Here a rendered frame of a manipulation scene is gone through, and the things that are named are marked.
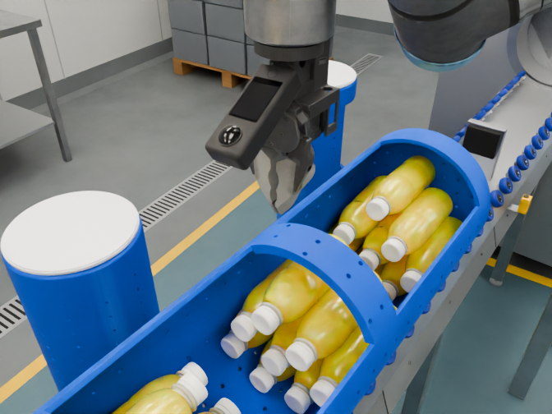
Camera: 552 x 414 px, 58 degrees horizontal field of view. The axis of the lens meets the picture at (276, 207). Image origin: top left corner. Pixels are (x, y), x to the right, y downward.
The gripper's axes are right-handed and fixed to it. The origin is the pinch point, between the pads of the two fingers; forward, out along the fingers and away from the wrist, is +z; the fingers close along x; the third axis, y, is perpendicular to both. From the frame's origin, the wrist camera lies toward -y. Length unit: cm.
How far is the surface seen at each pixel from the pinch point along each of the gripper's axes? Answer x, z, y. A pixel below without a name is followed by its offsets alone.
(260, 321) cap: 0.3, 18.1, -3.0
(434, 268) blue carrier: -14.1, 19.4, 23.7
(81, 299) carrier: 43, 38, -7
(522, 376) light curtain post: -33, 121, 105
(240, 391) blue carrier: 4.2, 36.8, -4.0
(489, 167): -4, 36, 91
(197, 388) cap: -0.9, 16.9, -16.5
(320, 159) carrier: 53, 57, 96
